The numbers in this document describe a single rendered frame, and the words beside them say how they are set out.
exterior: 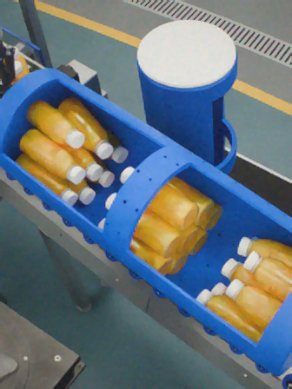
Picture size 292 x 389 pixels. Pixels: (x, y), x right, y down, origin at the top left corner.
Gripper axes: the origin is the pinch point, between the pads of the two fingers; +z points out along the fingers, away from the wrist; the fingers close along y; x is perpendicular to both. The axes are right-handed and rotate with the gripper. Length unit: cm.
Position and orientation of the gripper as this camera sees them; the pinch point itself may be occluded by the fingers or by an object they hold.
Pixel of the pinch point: (6, 97)
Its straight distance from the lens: 160.6
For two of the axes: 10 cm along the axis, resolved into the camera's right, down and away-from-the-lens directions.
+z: 1.0, 5.4, 8.3
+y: -6.6, 6.6, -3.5
